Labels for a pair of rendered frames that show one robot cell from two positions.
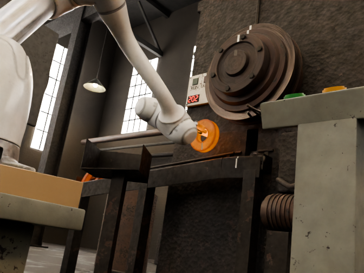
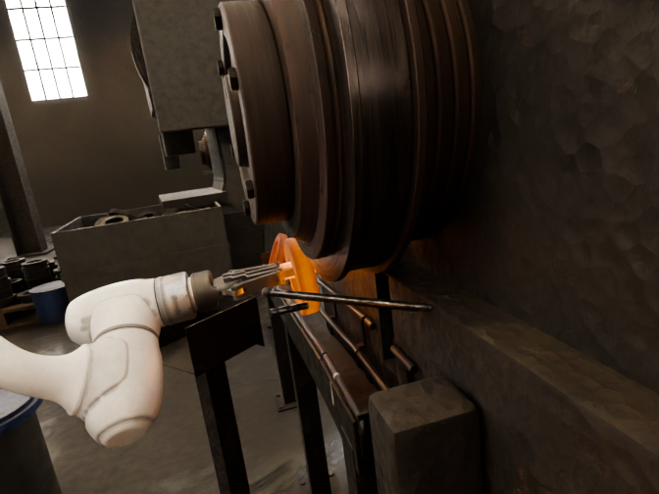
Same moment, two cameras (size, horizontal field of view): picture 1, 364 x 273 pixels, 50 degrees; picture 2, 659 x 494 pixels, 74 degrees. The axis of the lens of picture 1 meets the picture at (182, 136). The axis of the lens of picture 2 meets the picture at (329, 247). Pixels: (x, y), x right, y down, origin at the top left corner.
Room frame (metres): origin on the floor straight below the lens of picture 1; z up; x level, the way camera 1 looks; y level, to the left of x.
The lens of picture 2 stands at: (1.09, -0.61, 1.08)
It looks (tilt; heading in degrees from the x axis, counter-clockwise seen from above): 14 degrees down; 33
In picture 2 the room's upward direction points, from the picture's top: 7 degrees counter-clockwise
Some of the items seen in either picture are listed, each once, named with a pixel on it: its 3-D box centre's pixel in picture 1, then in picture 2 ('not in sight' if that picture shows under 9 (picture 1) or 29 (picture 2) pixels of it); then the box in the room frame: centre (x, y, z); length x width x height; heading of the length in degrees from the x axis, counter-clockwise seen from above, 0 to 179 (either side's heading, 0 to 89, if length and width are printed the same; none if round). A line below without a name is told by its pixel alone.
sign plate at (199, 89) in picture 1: (206, 88); not in sight; (1.95, -0.10, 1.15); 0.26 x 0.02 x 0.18; 47
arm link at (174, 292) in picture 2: not in sight; (178, 297); (1.58, 0.06, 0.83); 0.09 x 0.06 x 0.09; 47
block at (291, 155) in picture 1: (293, 164); (430, 491); (1.48, -0.45, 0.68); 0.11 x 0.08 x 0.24; 137
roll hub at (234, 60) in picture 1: (238, 64); (250, 120); (1.56, -0.20, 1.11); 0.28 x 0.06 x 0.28; 47
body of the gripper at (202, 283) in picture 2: not in sight; (218, 287); (1.64, 0.01, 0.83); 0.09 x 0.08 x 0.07; 137
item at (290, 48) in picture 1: (249, 73); (321, 112); (1.63, -0.27, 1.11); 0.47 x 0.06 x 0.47; 47
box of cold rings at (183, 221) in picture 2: not in sight; (155, 258); (3.03, 2.20, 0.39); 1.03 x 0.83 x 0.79; 141
